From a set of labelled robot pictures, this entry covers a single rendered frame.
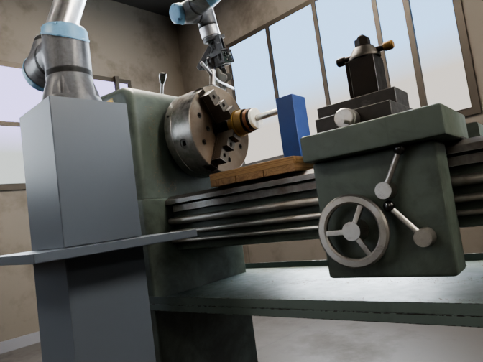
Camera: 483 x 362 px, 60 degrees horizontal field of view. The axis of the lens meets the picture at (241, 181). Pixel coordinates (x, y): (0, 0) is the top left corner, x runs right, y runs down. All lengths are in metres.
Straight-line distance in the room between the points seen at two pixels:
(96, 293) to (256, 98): 3.22
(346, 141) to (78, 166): 0.61
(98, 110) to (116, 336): 0.55
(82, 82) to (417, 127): 0.80
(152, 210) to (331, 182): 0.66
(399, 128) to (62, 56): 0.82
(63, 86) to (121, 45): 3.49
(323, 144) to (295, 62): 2.91
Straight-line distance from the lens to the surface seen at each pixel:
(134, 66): 4.62
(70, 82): 1.15
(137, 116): 1.45
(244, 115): 1.39
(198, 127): 1.41
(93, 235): 1.05
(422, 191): 0.90
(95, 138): 1.09
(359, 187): 0.94
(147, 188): 1.41
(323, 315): 0.98
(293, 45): 3.87
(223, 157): 1.40
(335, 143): 0.92
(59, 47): 1.20
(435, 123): 0.85
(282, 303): 1.03
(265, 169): 1.15
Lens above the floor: 0.77
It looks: 5 degrees up
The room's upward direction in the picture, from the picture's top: 8 degrees counter-clockwise
